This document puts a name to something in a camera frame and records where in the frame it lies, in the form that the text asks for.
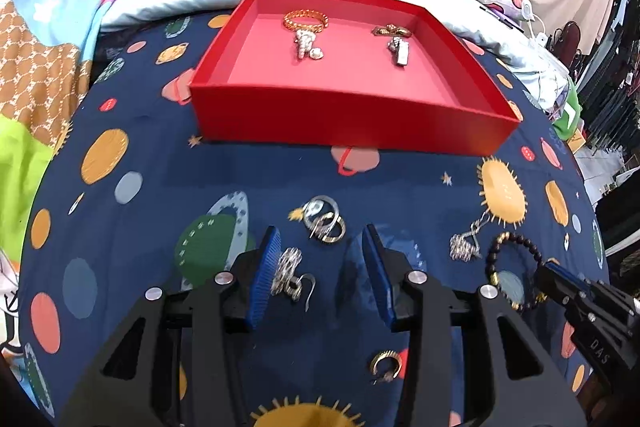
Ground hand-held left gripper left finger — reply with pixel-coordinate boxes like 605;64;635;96
60;226;282;427

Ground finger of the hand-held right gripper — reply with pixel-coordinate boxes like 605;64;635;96
535;259;608;324

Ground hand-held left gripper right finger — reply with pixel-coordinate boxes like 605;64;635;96
361;223;587;427

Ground silver chain hook earring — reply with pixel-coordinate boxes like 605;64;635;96
271;247;317;314

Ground black bead bracelet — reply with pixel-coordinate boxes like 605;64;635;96
485;232;550;312

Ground red shallow box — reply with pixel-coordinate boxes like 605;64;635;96
189;0;522;158

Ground silver wristwatch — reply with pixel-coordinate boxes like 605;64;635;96
384;36;412;68

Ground gold chain bracelet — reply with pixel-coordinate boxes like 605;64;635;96
371;23;414;40

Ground gold braided bangle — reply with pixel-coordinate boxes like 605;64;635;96
283;9;329;34

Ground gold hoop earring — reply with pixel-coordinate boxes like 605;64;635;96
369;350;402;383

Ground silver pendant earring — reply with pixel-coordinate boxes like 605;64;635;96
449;212;495;262

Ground navy planet print bedsheet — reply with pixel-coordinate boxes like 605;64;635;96
17;9;608;427

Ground green cloth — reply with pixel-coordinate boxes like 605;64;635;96
552;84;583;142

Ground hanging dark clothes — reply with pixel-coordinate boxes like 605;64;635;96
575;0;640;258

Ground dark metal chair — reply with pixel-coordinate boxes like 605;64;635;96
547;21;583;68

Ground colourful cartoon monkey quilt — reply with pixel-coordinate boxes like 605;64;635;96
0;0;153;358

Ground silver and gold ring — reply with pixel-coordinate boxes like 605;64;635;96
311;214;347;244

